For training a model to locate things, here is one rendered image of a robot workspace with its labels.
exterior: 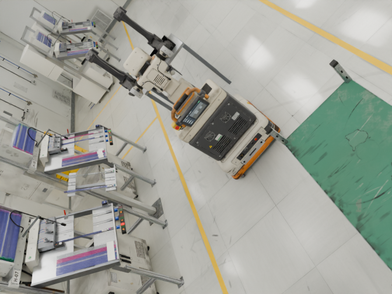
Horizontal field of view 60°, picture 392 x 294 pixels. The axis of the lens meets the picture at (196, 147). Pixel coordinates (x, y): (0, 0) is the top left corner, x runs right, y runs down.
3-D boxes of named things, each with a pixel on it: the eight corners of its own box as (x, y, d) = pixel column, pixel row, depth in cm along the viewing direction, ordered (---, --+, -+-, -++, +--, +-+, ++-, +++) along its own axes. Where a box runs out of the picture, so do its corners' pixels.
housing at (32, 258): (45, 226, 327) (39, 216, 318) (40, 269, 289) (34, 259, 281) (36, 228, 326) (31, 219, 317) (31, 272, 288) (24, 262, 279)
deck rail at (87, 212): (114, 206, 340) (112, 202, 336) (114, 208, 339) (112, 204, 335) (40, 225, 327) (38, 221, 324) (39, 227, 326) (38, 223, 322)
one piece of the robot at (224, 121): (267, 124, 303) (202, 74, 256) (228, 169, 315) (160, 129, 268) (250, 108, 330) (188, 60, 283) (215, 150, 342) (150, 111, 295)
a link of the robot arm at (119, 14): (111, 17, 271) (118, 6, 269) (112, 15, 283) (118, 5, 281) (156, 51, 291) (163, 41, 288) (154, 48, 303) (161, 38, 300)
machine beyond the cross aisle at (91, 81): (121, 56, 767) (40, 2, 660) (125, 70, 704) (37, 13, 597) (88, 101, 807) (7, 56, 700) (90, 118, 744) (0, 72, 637)
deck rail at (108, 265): (120, 263, 287) (119, 259, 284) (121, 265, 286) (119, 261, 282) (33, 287, 275) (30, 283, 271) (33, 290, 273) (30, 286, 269)
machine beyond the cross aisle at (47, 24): (116, 35, 879) (46, -14, 772) (119, 46, 815) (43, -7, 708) (87, 76, 919) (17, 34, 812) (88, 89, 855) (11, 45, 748)
